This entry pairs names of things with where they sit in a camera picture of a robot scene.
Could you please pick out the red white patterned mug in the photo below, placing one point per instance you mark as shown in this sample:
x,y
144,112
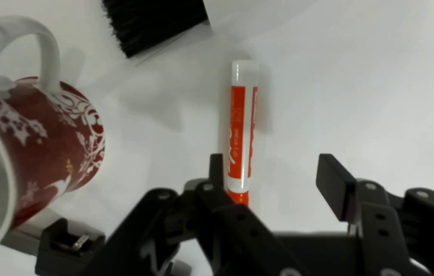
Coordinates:
x,y
48,147

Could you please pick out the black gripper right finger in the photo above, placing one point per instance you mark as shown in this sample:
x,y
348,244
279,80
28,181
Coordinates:
x,y
389,230

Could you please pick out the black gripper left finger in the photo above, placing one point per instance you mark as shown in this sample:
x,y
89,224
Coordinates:
x,y
216,230

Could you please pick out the orange Expo marker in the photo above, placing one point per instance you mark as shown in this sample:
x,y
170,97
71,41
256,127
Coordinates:
x,y
239,132

